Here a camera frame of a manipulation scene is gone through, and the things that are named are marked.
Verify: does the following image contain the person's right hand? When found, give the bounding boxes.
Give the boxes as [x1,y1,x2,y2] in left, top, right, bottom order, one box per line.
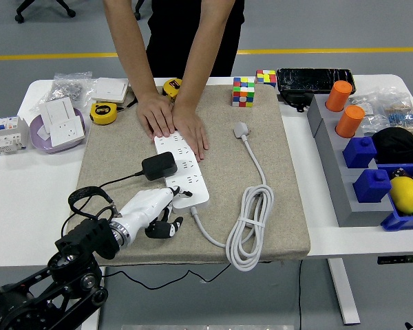
[136,91,176,139]

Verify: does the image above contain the person's left hand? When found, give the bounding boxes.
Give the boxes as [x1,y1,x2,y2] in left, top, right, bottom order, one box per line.
[171,102,211,162]

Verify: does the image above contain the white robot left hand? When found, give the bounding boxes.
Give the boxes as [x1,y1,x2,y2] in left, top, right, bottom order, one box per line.
[115,185,193,247]

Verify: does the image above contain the thin black adapter cord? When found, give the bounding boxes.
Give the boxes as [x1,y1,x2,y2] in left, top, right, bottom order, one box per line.
[98,170,275,292]

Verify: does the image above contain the black plug adapter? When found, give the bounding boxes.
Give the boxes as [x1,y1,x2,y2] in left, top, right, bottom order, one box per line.
[140,151,178,182]

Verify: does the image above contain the white power strip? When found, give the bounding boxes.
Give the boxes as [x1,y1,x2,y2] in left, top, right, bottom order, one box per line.
[153,132,210,210]

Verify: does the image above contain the yellow black tape measure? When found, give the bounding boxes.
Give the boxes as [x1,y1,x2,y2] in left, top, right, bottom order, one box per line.
[162,78,183,102]
[89,101,119,126]

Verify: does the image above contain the beige fabric mat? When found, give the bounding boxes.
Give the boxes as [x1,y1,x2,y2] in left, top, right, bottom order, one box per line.
[74,84,312,267]

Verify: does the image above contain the large colourful puzzle cube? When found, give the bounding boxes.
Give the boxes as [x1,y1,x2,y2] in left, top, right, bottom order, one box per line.
[231,76,256,108]

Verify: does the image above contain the black table control panel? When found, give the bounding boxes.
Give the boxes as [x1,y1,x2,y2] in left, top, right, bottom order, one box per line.
[377,254,413,265]

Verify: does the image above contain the person's torso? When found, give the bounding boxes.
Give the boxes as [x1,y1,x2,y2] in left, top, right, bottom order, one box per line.
[146,0,245,79]

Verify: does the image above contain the small colourful puzzle cube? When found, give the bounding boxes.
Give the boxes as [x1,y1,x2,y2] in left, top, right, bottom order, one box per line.
[255,69,278,89]

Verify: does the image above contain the clear bag of screws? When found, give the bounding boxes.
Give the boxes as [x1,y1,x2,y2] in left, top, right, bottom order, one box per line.
[29,71,94,113]

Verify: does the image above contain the blue plastic bin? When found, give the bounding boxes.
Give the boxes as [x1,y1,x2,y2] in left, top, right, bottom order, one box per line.
[377,162,413,232]

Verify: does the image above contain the black office chair leg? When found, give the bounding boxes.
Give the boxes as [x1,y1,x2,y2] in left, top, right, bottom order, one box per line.
[133,0,151,21]

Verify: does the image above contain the white table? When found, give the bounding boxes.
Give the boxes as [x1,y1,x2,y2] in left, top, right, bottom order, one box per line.
[0,74,413,330]

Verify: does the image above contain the purple bowl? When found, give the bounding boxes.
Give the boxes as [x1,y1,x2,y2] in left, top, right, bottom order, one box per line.
[29,107,87,155]

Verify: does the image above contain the black wrapped tray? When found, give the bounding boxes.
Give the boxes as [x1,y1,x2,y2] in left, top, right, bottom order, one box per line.
[276,67,357,96]

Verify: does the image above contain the yellow lemon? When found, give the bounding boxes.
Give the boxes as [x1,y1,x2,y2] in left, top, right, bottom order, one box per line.
[388,176,413,216]

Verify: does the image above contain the blue square block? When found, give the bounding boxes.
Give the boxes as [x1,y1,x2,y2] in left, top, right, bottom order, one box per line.
[352,168,392,204]
[342,136,378,169]

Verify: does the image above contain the grey block holder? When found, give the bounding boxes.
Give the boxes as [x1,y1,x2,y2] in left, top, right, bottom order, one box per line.
[306,93,395,228]

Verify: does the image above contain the white circuit breaker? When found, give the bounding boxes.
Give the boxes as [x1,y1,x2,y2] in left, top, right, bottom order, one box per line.
[0,115,30,155]

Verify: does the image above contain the orange cylinder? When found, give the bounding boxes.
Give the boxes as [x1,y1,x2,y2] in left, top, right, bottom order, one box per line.
[325,80,353,113]
[335,104,366,139]

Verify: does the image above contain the black office chair base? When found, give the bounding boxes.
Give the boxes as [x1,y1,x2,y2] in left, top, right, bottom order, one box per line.
[14,0,77,24]

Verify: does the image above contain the clear bag of small parts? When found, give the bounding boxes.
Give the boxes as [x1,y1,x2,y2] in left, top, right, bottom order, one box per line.
[350,87,389,137]

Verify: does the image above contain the black cloth bundle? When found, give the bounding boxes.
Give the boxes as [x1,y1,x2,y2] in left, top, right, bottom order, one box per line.
[370,126,413,165]

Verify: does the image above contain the clear bag of resistors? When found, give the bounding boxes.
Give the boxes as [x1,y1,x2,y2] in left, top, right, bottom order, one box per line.
[381,91,413,135]

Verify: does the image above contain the white power cord with plug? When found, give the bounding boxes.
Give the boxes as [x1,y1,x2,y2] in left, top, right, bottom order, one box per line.
[191,122,275,272]

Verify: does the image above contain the white flat switch plate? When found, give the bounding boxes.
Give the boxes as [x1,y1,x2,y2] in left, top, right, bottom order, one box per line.
[89,77,130,104]

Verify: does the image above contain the white wall socket panel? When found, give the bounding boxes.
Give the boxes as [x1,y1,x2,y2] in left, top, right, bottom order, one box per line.
[49,116,86,149]

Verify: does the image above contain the white wall switch panel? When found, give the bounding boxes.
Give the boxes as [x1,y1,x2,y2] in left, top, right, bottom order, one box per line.
[38,96,77,135]

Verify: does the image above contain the black device with strap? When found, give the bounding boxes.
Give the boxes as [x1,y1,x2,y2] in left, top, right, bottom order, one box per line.
[277,91,314,113]

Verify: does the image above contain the black table cable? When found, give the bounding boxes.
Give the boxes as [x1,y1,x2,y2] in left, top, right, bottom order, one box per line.
[297,259,304,330]

